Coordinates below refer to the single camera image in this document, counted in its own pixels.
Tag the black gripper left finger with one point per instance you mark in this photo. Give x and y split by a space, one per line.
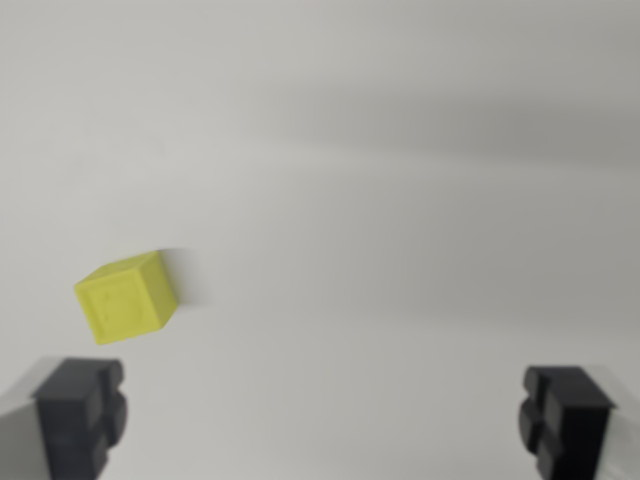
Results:
70 415

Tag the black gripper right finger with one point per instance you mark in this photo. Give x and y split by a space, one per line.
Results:
570 420

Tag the yellow cube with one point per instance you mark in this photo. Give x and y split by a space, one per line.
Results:
125 300

